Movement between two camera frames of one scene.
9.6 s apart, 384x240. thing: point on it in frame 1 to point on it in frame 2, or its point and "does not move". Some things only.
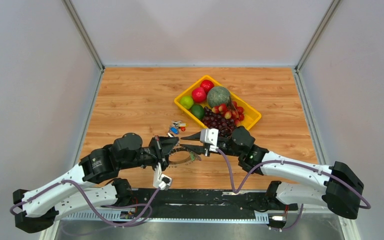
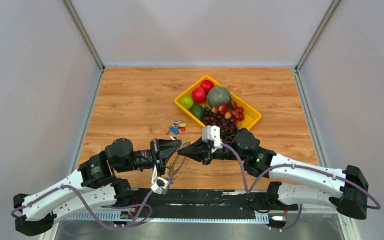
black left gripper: x=163 y=145 does not move
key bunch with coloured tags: x=175 y=127 does not move
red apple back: x=207 y=84 does not move
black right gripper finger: x=195 y=137 to x=200 y=148
